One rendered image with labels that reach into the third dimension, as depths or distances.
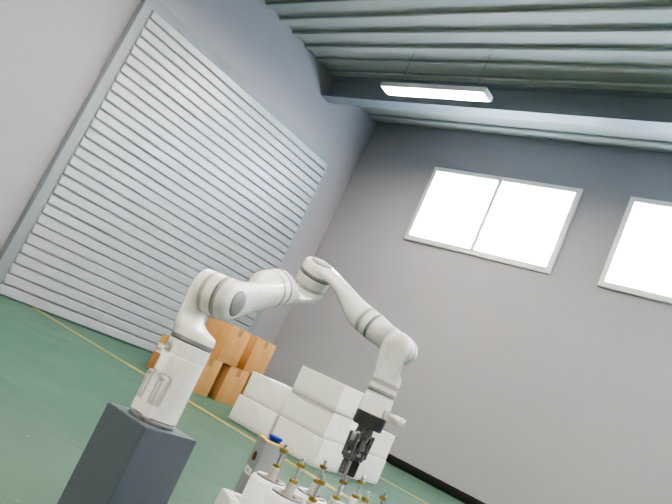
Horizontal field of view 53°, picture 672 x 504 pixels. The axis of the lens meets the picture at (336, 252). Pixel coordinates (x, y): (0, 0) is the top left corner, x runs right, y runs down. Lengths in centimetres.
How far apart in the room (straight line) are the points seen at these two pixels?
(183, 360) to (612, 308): 593
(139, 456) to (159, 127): 583
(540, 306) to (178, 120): 417
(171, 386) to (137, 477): 18
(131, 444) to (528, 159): 705
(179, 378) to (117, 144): 552
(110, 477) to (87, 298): 560
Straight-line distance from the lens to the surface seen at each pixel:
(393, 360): 160
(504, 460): 694
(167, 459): 142
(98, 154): 672
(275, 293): 153
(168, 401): 140
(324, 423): 435
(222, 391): 560
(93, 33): 679
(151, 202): 708
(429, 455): 726
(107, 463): 141
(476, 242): 771
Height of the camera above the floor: 52
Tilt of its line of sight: 10 degrees up
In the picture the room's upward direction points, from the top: 25 degrees clockwise
